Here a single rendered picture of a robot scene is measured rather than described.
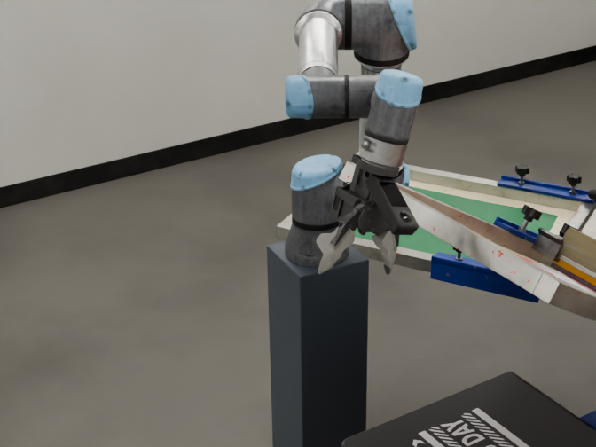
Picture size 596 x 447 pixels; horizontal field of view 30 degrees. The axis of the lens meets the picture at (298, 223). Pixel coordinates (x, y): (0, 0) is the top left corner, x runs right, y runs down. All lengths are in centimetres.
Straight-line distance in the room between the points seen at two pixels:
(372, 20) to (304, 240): 56
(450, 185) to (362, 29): 136
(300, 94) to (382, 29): 40
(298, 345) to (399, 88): 96
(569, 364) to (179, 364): 153
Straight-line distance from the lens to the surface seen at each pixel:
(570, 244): 251
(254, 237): 530
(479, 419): 247
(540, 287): 178
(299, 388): 265
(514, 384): 259
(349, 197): 184
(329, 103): 188
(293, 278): 251
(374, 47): 225
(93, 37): 574
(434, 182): 353
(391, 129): 179
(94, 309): 479
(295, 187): 247
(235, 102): 622
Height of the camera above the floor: 240
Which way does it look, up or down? 26 degrees down
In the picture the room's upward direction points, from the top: 1 degrees counter-clockwise
